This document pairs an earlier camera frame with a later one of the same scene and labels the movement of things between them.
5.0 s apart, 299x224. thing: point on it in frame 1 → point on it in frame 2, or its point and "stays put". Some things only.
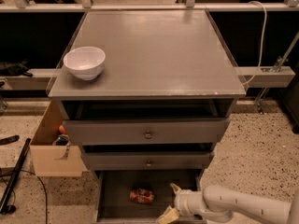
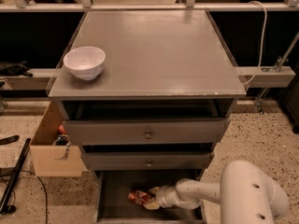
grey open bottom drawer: [113, 188] stays put
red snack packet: [141, 196] stays put
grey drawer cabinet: [164, 95] stays put
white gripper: [181, 202] → [163, 196]
